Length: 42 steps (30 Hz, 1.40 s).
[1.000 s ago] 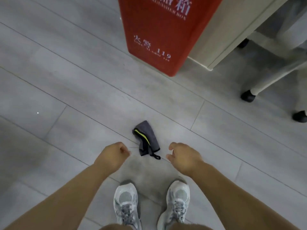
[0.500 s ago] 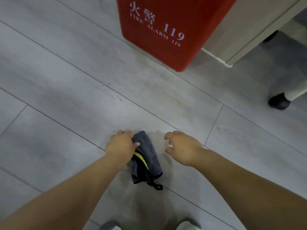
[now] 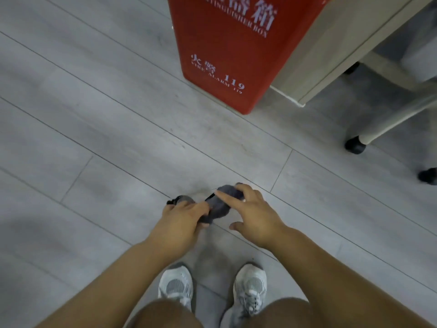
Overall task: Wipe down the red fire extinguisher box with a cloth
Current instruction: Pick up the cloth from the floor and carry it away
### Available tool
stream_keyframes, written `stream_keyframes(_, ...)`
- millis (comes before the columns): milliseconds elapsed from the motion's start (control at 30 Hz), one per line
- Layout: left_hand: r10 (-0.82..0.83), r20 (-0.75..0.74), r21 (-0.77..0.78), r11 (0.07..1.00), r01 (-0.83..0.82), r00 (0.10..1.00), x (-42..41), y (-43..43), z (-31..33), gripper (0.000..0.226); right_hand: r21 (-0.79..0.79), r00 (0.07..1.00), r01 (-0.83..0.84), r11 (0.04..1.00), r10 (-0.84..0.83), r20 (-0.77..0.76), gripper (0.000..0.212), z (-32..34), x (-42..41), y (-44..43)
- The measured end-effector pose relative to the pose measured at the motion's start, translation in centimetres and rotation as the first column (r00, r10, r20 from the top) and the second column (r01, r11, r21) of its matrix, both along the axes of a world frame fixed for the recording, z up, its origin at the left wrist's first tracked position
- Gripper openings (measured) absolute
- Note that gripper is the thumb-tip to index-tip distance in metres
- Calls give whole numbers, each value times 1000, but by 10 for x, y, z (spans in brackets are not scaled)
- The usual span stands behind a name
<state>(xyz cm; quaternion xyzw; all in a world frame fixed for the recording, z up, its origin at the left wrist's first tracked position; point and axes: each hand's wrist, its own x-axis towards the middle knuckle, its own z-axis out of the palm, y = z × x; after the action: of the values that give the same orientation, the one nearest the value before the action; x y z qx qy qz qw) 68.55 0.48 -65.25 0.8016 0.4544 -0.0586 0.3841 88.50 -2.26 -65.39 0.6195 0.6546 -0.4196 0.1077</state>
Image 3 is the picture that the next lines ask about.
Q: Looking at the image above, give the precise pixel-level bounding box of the person's left hand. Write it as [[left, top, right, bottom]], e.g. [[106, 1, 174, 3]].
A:
[[147, 200, 211, 260]]

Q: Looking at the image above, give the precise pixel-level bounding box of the person's right hand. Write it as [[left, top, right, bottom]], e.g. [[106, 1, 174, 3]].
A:
[[215, 183, 291, 250]]

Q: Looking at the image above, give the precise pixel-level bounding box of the dark grey cleaning cloth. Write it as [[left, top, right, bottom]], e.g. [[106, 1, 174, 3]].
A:
[[166, 184, 245, 225]]

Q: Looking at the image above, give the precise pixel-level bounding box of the red fire extinguisher box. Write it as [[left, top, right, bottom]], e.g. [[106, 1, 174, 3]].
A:
[[166, 0, 334, 115]]

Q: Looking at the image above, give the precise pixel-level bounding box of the white mesh office chair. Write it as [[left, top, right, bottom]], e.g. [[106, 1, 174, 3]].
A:
[[343, 3, 437, 186]]

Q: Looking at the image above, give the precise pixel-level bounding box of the person's left forearm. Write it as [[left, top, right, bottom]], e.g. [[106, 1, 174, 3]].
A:
[[36, 241, 178, 328]]

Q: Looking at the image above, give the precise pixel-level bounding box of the person's right forearm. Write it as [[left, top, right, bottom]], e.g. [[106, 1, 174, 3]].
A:
[[269, 228, 434, 328]]

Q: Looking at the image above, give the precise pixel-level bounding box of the person's left leg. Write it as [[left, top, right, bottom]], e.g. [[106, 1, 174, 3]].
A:
[[126, 298, 204, 328]]

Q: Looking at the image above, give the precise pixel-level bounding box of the person's leg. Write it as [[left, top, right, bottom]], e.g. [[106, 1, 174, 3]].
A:
[[245, 297, 315, 328], [126, 298, 204, 328]]

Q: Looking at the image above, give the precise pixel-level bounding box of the person's right leg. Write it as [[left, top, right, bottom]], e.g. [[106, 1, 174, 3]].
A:
[[245, 297, 315, 328]]

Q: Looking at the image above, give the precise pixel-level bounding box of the grey white sneaker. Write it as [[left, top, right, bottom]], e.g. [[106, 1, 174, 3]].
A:
[[222, 262, 268, 328], [158, 264, 194, 313]]

